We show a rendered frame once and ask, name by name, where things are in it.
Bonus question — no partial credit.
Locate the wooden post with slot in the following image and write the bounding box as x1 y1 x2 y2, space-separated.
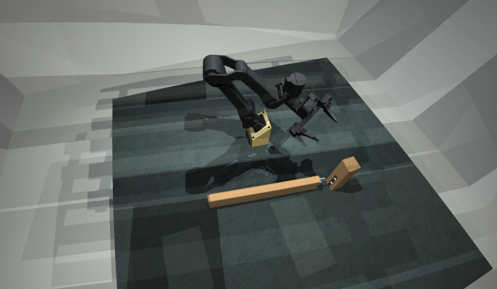
326 156 361 191

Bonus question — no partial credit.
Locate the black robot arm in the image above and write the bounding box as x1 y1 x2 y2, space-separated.
203 55 318 133

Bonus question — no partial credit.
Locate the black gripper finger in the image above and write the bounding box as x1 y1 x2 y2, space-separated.
323 101 338 123
298 127 319 141

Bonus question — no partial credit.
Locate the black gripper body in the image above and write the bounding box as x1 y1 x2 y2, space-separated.
289 93 331 137

